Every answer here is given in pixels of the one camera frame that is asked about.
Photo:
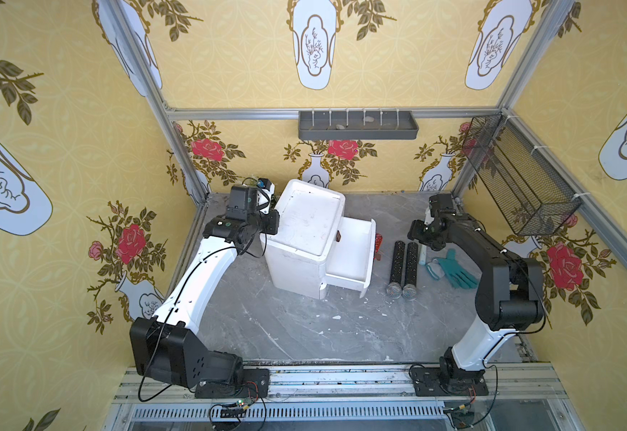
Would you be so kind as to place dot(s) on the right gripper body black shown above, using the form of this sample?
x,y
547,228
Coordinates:
x,y
418,232

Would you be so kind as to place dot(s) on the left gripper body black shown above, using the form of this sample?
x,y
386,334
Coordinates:
x,y
270,221

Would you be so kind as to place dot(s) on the white three-drawer cabinet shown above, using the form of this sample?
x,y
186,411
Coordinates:
x,y
298,254

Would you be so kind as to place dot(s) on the red glitter microphone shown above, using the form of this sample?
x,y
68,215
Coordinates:
x,y
378,240

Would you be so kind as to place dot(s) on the black microphone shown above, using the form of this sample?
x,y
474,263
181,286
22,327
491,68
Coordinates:
x,y
410,290
394,287

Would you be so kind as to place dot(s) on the white drawer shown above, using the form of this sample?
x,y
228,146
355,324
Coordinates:
x,y
350,261

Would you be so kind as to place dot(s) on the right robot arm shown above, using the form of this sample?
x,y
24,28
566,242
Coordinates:
x,y
509,291

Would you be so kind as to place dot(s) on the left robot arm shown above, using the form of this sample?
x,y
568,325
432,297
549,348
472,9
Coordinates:
x,y
166,346

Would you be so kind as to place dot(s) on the light blue garden fork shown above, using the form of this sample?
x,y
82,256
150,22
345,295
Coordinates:
x,y
423,250

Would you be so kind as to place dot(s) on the teal gardening glove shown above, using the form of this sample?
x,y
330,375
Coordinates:
x,y
450,270

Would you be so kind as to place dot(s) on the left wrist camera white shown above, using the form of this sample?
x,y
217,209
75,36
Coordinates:
x,y
265,193

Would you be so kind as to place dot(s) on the black wire mesh basket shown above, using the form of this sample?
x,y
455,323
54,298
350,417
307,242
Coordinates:
x,y
528,191

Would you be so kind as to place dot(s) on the grey wall shelf tray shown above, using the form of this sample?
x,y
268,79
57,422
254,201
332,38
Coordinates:
x,y
364,124

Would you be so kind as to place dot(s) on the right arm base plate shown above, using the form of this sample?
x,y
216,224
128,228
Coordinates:
x,y
435,382

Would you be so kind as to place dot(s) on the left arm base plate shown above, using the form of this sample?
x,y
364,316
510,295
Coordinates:
x,y
247,383

